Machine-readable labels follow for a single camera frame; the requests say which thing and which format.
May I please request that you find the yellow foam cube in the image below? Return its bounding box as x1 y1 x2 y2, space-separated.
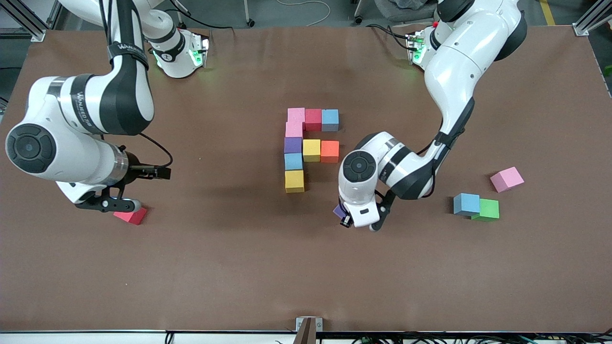
285 170 305 194
303 139 321 163

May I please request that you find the orange foam cube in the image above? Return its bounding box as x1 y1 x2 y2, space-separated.
320 140 340 164

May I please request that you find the green foam cube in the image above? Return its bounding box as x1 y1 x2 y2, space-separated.
471 198 500 223

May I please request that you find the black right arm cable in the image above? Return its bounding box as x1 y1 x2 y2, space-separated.
139 133 174 169

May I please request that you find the metal table edge bracket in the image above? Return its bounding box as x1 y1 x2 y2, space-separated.
295 316 323 344

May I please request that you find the aluminium frame profile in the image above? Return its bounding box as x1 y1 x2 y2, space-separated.
0 0 65 43
571 0 612 37

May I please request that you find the white table edge rail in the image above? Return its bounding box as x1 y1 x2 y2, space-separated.
0 330 612 344

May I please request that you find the white floor cable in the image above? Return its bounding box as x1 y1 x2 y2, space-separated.
276 0 330 27

